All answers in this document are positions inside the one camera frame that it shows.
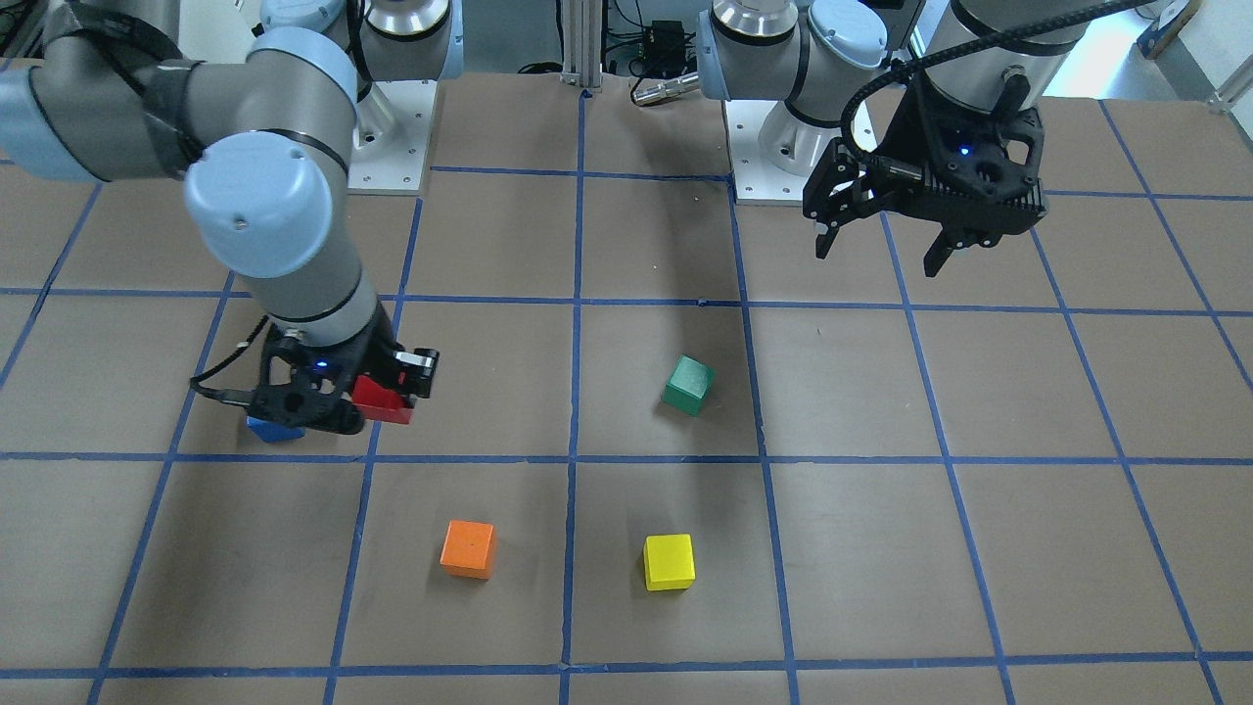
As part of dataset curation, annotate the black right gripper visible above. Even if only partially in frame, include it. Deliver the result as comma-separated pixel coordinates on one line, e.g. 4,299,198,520
247,306,441,436

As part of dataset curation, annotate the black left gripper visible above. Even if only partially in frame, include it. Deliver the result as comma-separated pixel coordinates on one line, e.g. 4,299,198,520
803,74,1048,278

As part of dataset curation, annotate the red wooden block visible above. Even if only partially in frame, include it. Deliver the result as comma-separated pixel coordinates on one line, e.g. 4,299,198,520
350,374,413,425

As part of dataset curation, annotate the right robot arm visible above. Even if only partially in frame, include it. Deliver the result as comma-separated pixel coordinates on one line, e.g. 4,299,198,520
3,1,464,436

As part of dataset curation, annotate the blue wooden block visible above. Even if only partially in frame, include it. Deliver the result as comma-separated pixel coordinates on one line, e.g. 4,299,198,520
246,416,304,445

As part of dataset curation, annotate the orange wooden block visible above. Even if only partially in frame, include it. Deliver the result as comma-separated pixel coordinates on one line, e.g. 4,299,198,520
440,518,497,581

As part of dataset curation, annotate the green wooden block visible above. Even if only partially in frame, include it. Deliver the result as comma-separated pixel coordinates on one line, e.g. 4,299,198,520
662,354,715,418

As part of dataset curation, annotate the yellow wooden block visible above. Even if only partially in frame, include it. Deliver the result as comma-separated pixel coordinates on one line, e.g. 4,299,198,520
642,533,695,590

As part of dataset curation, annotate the silver cylindrical connector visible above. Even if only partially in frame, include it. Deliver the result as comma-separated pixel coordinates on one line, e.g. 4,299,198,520
630,71,700,108

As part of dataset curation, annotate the black electronics box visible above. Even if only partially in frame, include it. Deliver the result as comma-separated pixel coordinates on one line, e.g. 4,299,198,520
642,20,685,63

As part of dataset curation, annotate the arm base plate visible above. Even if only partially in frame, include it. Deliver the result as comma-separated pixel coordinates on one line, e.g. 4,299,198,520
723,100,840,207
348,80,439,197

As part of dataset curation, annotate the black braided cable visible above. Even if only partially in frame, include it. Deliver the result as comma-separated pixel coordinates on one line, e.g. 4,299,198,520
840,0,1136,177

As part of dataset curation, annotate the aluminium frame post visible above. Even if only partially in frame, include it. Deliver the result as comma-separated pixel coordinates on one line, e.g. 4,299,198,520
558,0,605,93

